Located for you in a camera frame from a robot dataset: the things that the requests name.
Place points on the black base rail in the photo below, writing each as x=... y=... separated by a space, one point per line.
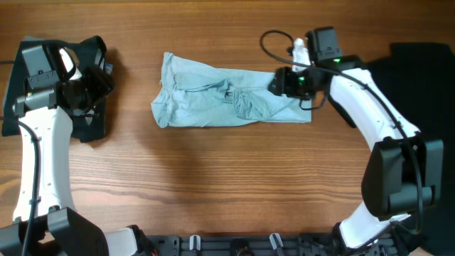
x=305 y=244

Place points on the folded black clothes stack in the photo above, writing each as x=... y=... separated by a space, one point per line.
x=89 y=128

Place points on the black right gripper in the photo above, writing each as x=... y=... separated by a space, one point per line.
x=281 y=84

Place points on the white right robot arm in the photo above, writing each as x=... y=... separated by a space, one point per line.
x=403 y=174

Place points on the light blue t-shirt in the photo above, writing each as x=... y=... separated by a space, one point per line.
x=194 y=94

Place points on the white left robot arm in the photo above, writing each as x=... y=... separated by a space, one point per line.
x=45 y=221

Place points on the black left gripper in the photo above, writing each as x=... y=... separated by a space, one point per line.
x=102 y=81

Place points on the black garment on right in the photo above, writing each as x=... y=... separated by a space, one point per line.
x=418 y=79

